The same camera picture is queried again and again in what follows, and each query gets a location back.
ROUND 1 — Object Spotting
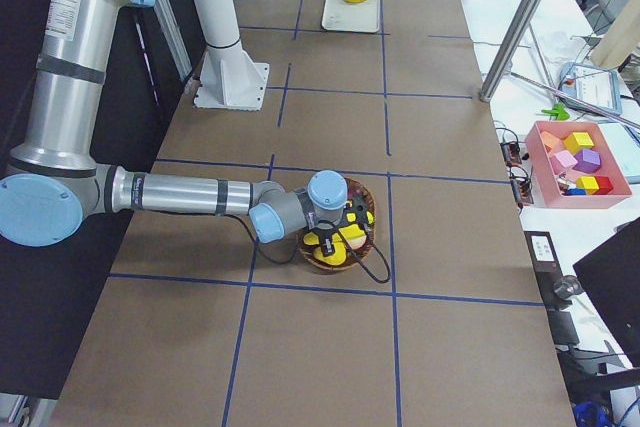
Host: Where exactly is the blue teach pendant tablet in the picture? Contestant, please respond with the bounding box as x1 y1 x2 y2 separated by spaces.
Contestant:
558 62 622 116

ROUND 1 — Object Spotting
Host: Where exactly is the white rectangular plate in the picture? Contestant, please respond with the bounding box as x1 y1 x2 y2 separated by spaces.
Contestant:
321 0 380 34

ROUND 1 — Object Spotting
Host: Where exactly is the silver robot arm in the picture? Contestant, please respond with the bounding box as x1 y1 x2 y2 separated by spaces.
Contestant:
1 0 348 247

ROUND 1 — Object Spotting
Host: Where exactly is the orange cube block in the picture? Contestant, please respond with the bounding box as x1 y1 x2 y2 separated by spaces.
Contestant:
540 131 562 154

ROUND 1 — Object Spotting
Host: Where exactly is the purple cube block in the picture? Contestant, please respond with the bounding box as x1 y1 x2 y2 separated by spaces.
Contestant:
573 149 601 174

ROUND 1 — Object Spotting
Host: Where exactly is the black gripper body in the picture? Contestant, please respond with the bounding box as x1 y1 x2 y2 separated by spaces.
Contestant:
312 220 345 245

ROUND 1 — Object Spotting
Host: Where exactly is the brown wicker basket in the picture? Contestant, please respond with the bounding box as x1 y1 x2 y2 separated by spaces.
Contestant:
298 178 376 272

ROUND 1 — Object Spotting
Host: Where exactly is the pink cube block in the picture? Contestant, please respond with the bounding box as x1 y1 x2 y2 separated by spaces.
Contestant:
548 150 577 175

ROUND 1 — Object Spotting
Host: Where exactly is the silver aluminium frame post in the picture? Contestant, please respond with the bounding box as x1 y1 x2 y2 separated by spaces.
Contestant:
479 0 541 103

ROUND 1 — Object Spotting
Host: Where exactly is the red cube block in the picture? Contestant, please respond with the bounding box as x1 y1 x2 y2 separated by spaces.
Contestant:
594 176 613 195

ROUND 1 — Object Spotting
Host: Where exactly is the yellow cube block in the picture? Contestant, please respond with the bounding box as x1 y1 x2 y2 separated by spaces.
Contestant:
563 131 594 154

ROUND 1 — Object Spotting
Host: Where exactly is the pink plastic box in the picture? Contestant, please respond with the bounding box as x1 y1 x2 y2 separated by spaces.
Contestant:
525 121 632 209

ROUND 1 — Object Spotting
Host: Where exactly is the circuit board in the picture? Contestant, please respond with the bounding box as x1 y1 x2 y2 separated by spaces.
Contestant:
500 141 522 167

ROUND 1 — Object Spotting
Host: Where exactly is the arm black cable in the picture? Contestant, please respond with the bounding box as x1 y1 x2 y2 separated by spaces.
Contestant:
224 214 391 284

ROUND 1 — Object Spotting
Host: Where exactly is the green plastic clip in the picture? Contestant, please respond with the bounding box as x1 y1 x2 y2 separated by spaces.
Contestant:
541 102 571 121

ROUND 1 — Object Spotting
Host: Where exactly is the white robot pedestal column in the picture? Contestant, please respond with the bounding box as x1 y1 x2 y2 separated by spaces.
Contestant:
193 0 270 111

